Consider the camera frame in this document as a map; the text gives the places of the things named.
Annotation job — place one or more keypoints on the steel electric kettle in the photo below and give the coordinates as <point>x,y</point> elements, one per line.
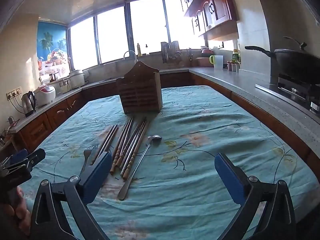
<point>28,102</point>

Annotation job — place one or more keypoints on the wooden lower cabinets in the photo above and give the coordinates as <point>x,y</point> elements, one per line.
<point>60,112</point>

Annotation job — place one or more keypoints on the pile of chopsticks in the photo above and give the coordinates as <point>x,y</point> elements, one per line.
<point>127,150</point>

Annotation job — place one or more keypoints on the black wok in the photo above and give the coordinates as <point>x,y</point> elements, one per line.
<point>295,62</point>

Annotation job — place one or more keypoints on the kitchen window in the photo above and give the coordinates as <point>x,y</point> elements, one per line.
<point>112,37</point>

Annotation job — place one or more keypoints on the grey kitchen countertop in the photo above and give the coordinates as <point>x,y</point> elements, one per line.
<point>225,80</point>

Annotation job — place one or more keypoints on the seasoning jar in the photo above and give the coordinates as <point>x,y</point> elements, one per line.
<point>229,66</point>
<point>233,66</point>
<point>238,67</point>

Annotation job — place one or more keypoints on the yellow bottle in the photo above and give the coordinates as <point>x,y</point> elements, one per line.
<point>138,49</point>

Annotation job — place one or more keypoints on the pink basin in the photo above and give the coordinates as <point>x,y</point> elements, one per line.
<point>205,62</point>

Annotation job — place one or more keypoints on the white slow cooker pot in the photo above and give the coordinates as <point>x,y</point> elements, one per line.
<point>76,77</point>

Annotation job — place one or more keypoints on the wooden cabinets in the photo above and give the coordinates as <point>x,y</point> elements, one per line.
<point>212,7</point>
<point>60,112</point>

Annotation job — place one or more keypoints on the green label bottle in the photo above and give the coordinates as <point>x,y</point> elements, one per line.
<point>235,55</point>

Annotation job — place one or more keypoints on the metal fork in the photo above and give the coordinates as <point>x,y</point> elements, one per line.
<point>87,158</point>

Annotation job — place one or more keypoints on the small steel pot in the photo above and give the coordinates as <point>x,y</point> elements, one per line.
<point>63,83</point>

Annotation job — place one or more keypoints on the wooden utensil holder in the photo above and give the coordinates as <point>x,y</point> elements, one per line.
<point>140,92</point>

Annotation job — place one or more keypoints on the sink faucet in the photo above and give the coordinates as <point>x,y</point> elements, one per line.
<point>130,52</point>

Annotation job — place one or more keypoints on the knife and dish rack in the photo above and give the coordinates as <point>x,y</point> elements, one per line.
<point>166,48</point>

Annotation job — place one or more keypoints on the pink bowl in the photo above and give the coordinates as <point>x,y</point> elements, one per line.
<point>206,51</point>

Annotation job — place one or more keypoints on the long metal spoon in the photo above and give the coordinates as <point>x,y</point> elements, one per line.
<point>140,162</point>

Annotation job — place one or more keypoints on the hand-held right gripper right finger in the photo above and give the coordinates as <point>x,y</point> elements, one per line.
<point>230,177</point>

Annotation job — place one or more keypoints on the tropical fruit wall poster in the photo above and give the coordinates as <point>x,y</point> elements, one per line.
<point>52,47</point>

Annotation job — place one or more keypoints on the blue floral tablecloth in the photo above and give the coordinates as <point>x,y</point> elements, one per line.
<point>200,120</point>

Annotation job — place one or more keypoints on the white rice cooker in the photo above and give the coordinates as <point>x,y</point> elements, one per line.
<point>46,93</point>

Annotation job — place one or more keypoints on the wooden upper cabinets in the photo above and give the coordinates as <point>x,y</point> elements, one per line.
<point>212,7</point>

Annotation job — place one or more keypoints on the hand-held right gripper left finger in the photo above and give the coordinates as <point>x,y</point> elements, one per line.
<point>97,177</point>

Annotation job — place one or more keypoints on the gas stove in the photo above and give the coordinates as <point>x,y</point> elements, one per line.
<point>292,90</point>

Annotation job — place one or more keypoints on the person's left hand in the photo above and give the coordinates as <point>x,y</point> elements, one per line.
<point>21,212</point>

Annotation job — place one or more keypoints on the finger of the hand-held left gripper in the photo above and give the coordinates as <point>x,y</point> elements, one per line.
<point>16,156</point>
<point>35,157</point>

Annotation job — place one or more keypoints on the wall power outlet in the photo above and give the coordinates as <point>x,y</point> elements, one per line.
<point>13,92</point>

